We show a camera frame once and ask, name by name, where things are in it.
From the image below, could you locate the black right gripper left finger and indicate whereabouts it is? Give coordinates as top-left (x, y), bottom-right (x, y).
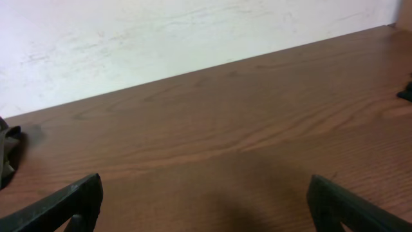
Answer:
top-left (1, 173), bottom-right (103, 232)

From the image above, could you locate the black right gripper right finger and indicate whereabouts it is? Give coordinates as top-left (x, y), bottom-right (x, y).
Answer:
top-left (306, 175), bottom-right (411, 232)

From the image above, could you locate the black t-shirt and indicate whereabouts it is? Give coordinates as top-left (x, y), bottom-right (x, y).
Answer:
top-left (397, 82), bottom-right (412, 102)

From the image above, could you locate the grey crumpled garment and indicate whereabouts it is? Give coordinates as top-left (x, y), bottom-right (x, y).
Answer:
top-left (1, 118), bottom-right (21, 189)

